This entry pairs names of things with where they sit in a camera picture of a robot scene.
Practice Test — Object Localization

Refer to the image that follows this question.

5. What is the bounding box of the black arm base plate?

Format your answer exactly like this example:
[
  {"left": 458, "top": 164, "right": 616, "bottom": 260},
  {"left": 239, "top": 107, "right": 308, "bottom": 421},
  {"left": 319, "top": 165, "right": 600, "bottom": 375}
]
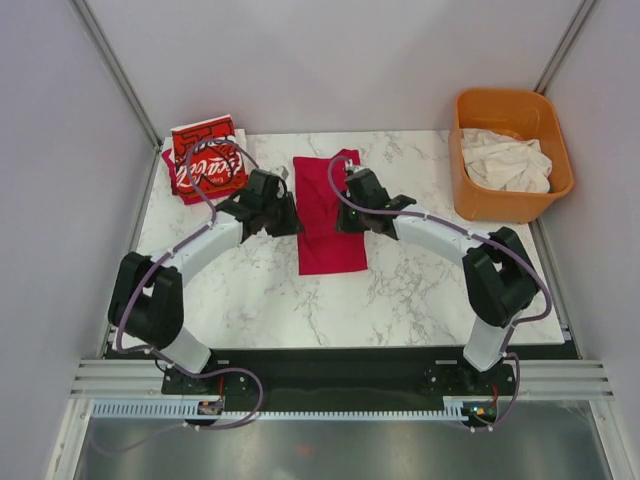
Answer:
[{"left": 161, "top": 347, "right": 515, "bottom": 413}]

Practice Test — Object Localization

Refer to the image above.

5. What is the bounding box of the left aluminium corner post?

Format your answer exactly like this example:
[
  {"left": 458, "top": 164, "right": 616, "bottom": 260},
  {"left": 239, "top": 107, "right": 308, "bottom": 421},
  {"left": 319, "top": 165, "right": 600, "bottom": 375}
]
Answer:
[{"left": 69, "top": 0, "right": 162, "bottom": 151}]

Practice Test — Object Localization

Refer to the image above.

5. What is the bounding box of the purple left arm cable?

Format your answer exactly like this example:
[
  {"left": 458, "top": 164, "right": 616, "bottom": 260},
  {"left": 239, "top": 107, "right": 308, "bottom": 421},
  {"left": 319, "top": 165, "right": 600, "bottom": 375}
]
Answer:
[{"left": 114, "top": 137, "right": 265, "bottom": 431}]

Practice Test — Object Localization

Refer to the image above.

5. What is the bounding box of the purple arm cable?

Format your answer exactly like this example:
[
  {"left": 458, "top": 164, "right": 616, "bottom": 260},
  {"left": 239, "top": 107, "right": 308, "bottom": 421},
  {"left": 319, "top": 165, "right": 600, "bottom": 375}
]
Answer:
[
  {"left": 327, "top": 154, "right": 554, "bottom": 434},
  {"left": 114, "top": 137, "right": 265, "bottom": 431}
]

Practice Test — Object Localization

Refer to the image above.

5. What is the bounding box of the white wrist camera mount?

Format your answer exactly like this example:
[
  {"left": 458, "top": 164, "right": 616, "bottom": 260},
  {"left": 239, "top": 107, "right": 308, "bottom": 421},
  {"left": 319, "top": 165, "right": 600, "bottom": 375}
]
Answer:
[{"left": 343, "top": 158, "right": 363, "bottom": 176}]

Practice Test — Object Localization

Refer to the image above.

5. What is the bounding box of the white slotted cable duct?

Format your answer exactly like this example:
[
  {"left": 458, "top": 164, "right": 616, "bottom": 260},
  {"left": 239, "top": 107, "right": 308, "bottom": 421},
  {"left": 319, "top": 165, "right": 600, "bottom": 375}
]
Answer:
[{"left": 91, "top": 399, "right": 485, "bottom": 421}]

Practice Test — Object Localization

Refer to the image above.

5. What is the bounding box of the right aluminium corner post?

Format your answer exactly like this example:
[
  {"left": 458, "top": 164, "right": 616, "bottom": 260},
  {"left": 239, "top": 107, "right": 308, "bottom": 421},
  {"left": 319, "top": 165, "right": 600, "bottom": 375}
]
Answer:
[{"left": 533, "top": 0, "right": 601, "bottom": 96}]

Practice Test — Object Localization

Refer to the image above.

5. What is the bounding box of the aluminium frame rail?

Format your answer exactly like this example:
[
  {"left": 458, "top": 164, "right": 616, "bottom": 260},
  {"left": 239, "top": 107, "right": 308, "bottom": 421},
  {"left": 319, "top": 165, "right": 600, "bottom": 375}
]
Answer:
[{"left": 71, "top": 360, "right": 613, "bottom": 400}]

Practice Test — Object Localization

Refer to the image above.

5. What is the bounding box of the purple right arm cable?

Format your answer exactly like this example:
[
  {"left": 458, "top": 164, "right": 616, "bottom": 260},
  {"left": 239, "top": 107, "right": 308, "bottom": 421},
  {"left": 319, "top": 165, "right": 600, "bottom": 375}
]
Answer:
[{"left": 327, "top": 154, "right": 554, "bottom": 434}]

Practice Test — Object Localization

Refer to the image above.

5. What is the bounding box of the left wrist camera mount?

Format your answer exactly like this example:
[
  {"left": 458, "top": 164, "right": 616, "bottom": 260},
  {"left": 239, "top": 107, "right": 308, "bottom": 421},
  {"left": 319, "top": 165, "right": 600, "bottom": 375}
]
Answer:
[{"left": 273, "top": 165, "right": 289, "bottom": 181}]

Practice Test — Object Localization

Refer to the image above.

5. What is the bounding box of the red Coca-Cola folded shirt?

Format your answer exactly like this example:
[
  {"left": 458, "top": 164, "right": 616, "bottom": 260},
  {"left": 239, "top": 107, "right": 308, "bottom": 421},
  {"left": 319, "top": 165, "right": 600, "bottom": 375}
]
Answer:
[{"left": 167, "top": 115, "right": 248, "bottom": 205}]

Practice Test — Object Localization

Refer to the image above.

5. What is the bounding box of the crimson red t-shirt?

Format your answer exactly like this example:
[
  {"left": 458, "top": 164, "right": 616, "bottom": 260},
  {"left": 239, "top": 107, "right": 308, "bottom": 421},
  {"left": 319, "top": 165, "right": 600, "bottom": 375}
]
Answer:
[{"left": 293, "top": 156, "right": 368, "bottom": 276}]

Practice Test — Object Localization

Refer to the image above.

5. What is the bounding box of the white crumpled cloth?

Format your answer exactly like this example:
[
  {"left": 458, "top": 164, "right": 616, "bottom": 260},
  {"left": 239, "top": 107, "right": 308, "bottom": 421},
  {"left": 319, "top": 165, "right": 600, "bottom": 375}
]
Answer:
[{"left": 461, "top": 129, "right": 552, "bottom": 194}]

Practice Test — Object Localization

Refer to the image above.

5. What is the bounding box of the orange plastic basket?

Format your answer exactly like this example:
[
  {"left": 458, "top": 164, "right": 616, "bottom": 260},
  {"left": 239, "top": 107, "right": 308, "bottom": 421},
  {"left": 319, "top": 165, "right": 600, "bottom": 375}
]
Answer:
[{"left": 449, "top": 88, "right": 574, "bottom": 224}]

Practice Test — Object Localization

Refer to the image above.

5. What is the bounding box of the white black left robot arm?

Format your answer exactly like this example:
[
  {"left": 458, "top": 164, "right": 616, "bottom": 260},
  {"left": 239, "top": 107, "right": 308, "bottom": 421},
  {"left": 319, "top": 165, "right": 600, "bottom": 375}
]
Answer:
[{"left": 108, "top": 169, "right": 302, "bottom": 393}]

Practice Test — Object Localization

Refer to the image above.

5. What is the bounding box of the aluminium corner post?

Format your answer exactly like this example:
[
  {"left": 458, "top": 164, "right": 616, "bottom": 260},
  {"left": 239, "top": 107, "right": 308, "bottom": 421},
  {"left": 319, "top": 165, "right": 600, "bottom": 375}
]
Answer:
[
  {"left": 69, "top": 0, "right": 162, "bottom": 151},
  {"left": 533, "top": 0, "right": 601, "bottom": 96}
]

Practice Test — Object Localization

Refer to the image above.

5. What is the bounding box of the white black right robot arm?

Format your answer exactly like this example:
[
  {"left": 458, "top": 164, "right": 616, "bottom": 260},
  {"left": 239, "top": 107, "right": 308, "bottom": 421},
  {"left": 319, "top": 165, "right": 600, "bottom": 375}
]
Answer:
[{"left": 334, "top": 166, "right": 547, "bottom": 394}]

